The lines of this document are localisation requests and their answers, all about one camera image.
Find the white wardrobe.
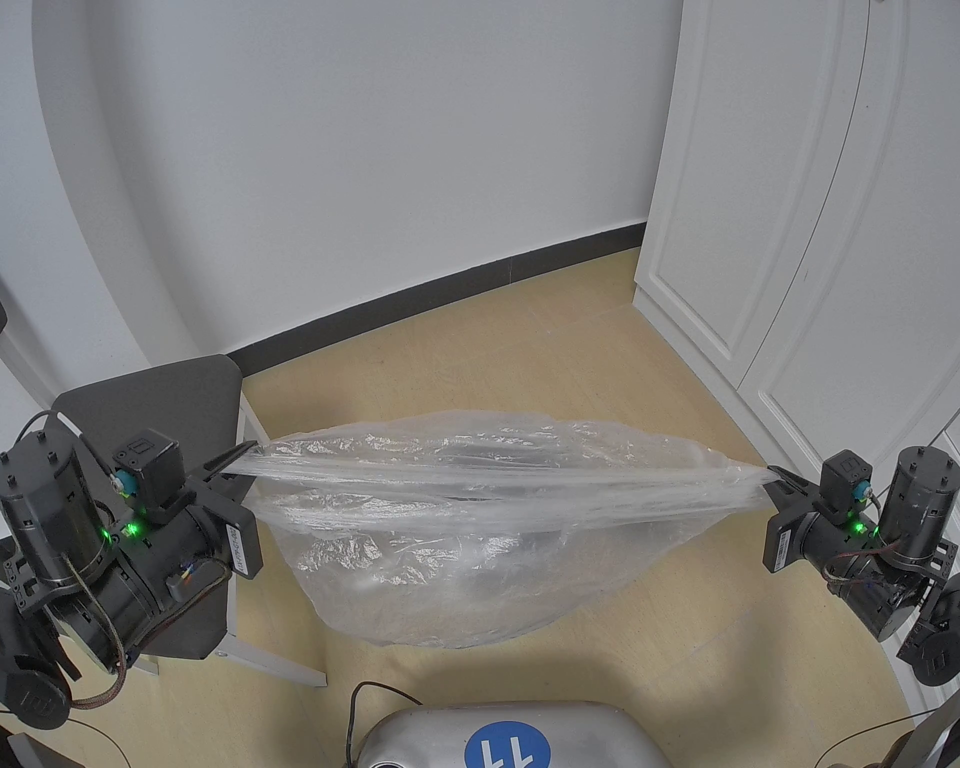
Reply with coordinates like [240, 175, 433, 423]
[633, 0, 960, 740]

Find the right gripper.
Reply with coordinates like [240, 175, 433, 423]
[763, 480, 901, 640]

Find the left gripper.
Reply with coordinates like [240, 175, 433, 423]
[67, 472, 264, 670]

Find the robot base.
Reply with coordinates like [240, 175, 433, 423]
[352, 701, 670, 768]

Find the black cable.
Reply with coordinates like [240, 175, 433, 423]
[343, 681, 426, 763]

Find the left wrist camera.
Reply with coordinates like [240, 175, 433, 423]
[111, 429, 186, 524]

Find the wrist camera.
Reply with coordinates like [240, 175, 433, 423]
[111, 429, 186, 524]
[819, 448, 873, 526]

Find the clear plastic bag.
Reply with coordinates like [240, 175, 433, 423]
[225, 408, 777, 650]

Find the grey white chair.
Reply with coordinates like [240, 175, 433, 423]
[0, 298, 329, 689]

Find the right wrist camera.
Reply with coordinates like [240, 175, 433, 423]
[819, 448, 873, 526]

